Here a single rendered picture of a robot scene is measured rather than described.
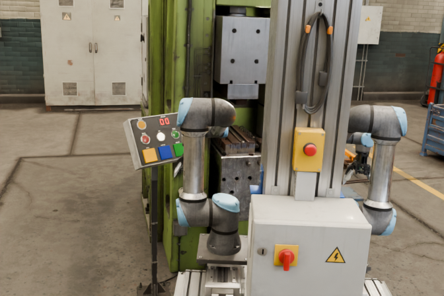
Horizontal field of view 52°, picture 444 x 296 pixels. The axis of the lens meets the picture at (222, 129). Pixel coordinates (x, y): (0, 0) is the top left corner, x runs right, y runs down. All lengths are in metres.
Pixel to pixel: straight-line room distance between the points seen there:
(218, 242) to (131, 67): 6.28
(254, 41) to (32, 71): 6.37
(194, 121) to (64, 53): 6.31
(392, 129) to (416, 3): 8.80
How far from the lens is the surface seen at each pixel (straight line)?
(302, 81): 1.40
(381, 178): 1.96
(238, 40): 2.78
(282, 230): 1.35
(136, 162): 2.56
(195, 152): 1.84
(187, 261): 3.34
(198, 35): 2.86
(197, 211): 1.89
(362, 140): 2.28
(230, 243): 1.96
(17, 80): 8.82
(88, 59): 7.98
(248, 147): 2.94
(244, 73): 2.82
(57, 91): 8.11
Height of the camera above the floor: 1.82
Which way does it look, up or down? 15 degrees down
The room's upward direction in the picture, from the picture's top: 2 degrees clockwise
